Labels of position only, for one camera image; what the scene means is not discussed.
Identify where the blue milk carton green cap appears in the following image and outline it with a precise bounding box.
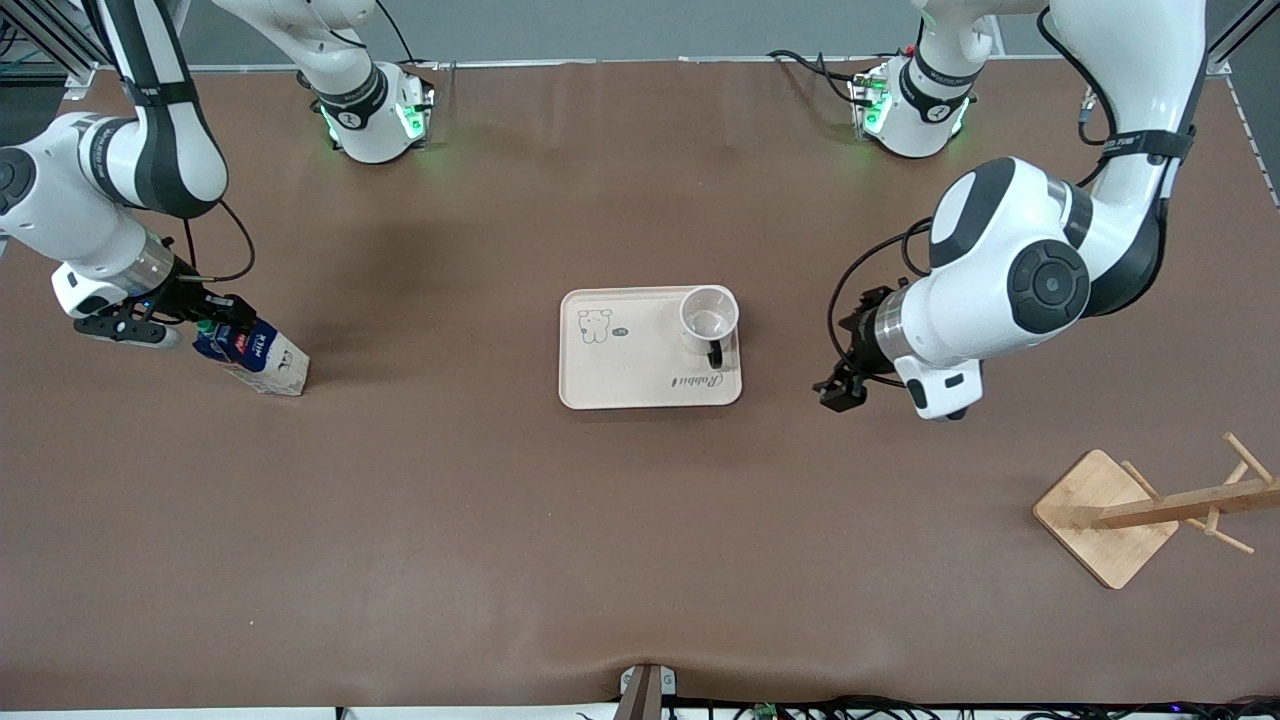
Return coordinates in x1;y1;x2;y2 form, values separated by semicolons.
192;316;311;399

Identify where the white smiley cup black handle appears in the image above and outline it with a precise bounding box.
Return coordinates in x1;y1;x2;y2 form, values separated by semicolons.
679;285;741;369

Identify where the cream tray with rabbit print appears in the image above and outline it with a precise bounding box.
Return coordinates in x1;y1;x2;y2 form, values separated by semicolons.
558;285;744;411

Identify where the wooden cup rack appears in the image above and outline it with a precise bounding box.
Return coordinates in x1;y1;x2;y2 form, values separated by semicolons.
1032;430;1280;591

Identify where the black right arm wrist cable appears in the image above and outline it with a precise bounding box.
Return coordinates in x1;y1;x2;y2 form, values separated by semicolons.
182;198;258;285

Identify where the black left arm base cable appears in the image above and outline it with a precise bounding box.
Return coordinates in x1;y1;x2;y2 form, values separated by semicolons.
767;48;866;106

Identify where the black arm base cable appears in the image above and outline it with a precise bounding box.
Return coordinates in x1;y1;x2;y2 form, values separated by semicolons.
767;48;866;106
375;0;446;76

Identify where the aluminium frame profile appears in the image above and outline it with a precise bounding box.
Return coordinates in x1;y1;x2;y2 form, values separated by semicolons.
0;0;111;96
1205;0;1280;79

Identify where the black right arm base cable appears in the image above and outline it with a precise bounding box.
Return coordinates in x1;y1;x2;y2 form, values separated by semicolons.
375;0;446;76

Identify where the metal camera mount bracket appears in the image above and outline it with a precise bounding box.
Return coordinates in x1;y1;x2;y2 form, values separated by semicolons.
613;663;678;720

